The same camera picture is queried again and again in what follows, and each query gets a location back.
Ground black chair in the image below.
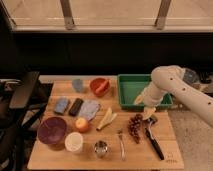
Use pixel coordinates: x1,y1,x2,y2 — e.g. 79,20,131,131
0,72,48,171

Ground grey blue cloth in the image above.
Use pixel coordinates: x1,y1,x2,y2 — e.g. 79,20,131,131
79,100,100,121

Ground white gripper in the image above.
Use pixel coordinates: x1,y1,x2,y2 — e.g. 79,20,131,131
134,83,166,120

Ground bunch of dark grapes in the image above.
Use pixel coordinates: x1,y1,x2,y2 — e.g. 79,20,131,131
128,114,143,144

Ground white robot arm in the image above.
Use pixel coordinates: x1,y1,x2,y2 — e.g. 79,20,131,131
134,65,213,127

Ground red orange apple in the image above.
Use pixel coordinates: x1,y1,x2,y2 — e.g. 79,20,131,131
75,118,89,133

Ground white paper cup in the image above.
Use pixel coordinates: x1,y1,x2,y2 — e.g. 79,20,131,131
65,132,83,154

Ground silver fork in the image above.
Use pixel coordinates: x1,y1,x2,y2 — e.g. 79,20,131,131
117,130,126,161

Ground small blue grey cup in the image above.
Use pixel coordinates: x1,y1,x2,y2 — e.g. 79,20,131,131
72,79,84,93

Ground silver metal bowl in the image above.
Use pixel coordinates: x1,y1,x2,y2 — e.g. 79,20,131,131
183,68,199,85

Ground green plastic bin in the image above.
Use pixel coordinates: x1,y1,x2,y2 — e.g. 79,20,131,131
116,73,174,112

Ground yellow banana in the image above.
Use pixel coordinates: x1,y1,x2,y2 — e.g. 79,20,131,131
96,107,117,131

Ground red bowl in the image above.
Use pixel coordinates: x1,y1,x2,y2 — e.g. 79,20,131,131
90,78,110,97

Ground black eraser block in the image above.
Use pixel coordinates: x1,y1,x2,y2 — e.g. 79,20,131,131
69,98,83,116

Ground blue sponge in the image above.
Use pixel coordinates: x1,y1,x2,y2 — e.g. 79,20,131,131
54,98,69,114

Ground small metal cup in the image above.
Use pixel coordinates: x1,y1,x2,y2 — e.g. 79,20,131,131
94,141,108,158

